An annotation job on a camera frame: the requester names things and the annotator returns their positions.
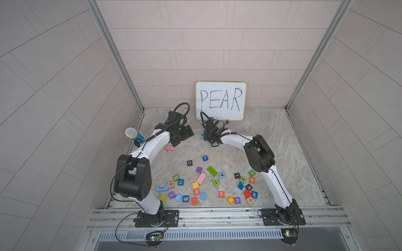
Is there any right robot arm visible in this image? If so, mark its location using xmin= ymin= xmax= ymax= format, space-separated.
xmin=202 ymin=119 xmax=306 ymax=226

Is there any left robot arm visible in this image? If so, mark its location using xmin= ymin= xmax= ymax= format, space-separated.
xmin=111 ymin=109 xmax=194 ymax=227

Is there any white board reading PEAR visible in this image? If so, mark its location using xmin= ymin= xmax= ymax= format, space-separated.
xmin=195 ymin=81 xmax=247 ymax=121

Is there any pink pig toy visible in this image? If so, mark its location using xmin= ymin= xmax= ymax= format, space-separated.
xmin=165 ymin=145 xmax=176 ymax=152

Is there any long green block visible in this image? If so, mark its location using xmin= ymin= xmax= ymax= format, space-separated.
xmin=207 ymin=166 xmax=218 ymax=177

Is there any blue toy microphone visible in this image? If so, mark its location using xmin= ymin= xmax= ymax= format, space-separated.
xmin=125 ymin=127 xmax=146 ymax=143

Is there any pink long block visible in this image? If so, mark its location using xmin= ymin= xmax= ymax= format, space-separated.
xmin=196 ymin=173 xmax=206 ymax=185

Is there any green I block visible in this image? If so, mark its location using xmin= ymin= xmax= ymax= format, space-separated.
xmin=213 ymin=179 xmax=220 ymax=187

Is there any green 2 block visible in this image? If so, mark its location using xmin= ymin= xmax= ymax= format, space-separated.
xmin=173 ymin=174 xmax=180 ymax=182

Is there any green N block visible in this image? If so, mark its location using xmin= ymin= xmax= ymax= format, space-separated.
xmin=240 ymin=176 xmax=247 ymax=184

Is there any orange 0 block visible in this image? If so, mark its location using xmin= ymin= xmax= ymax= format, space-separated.
xmin=193 ymin=188 xmax=201 ymax=196

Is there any red R block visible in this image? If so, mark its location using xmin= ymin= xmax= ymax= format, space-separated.
xmin=218 ymin=191 xmax=226 ymax=198

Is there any blue arch block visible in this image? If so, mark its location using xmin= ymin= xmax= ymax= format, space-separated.
xmin=156 ymin=184 xmax=169 ymax=193

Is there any purple Y block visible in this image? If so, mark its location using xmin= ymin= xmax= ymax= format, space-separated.
xmin=234 ymin=197 xmax=241 ymax=205

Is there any blue W block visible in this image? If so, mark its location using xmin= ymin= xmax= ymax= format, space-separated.
xmin=251 ymin=191 xmax=258 ymax=199

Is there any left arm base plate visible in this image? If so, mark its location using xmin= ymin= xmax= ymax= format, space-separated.
xmin=134 ymin=210 xmax=179 ymax=228

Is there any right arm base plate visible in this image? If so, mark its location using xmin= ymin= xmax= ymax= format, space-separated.
xmin=258 ymin=208 xmax=306 ymax=226

